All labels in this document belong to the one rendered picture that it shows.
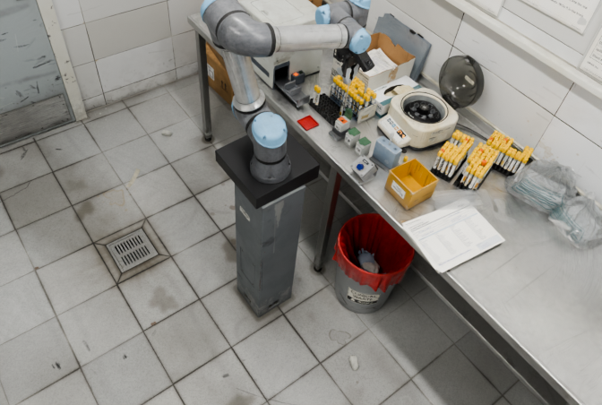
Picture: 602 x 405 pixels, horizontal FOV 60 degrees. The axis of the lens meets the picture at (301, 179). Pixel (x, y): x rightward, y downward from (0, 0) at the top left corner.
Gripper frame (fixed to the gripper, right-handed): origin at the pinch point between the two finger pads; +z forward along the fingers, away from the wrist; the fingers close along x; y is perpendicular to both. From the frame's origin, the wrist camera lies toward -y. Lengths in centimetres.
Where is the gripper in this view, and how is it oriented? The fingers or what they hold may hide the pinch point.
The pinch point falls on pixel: (348, 81)
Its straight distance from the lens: 201.7
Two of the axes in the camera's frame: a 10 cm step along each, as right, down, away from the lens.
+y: -6.2, -6.2, 4.8
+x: -7.8, 4.3, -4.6
